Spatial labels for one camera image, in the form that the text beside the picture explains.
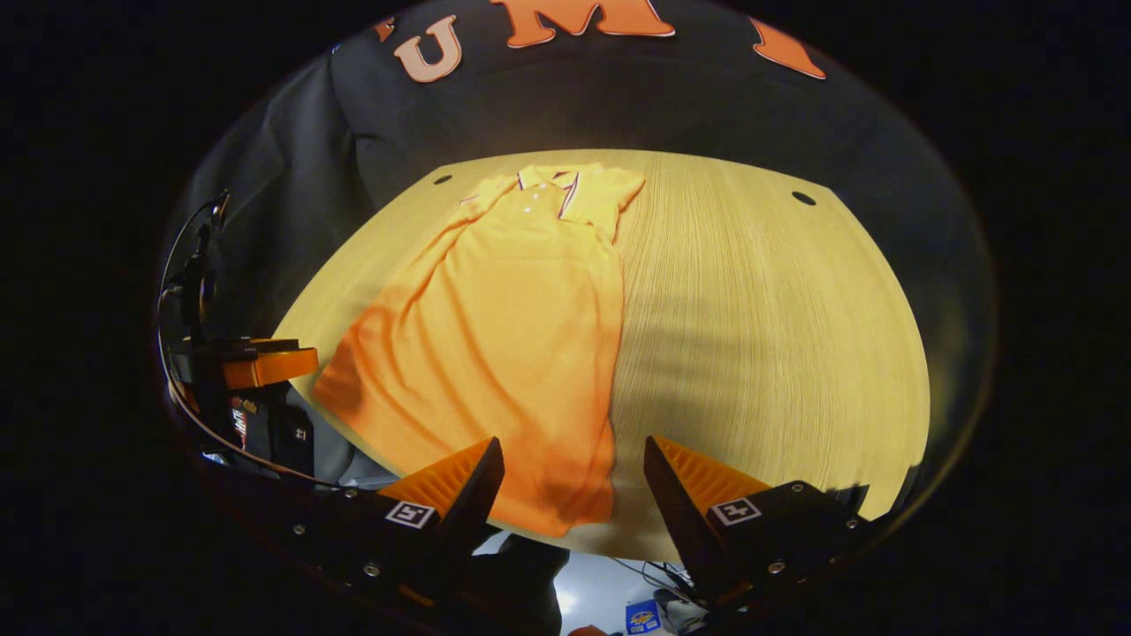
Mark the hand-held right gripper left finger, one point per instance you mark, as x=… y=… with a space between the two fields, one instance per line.
x=468 y=512

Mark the orange T-shirt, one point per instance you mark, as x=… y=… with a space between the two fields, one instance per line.
x=495 y=336

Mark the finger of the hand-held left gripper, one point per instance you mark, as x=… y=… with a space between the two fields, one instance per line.
x=269 y=367

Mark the blue packet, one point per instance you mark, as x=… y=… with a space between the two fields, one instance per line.
x=643 y=616

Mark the black backdrop cloth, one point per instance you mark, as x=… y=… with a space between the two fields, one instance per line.
x=618 y=97

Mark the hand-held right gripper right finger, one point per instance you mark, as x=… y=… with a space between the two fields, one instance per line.
x=680 y=521

